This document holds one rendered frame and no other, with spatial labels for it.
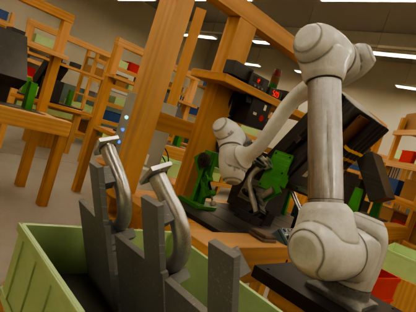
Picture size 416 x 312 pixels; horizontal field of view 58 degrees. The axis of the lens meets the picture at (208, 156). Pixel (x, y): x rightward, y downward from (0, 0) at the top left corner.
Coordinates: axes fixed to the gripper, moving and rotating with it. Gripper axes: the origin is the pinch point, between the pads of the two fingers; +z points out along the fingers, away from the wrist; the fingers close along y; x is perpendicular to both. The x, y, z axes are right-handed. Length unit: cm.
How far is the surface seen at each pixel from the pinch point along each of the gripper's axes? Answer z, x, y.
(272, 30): -13, -30, 68
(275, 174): 4.4, -2.3, -6.4
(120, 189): -107, -10, -63
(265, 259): -16, 4, -52
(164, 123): -39, 30, 20
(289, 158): 4.4, -11.7, -1.4
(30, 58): 167, 604, 719
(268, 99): -2.3, -12.8, 33.9
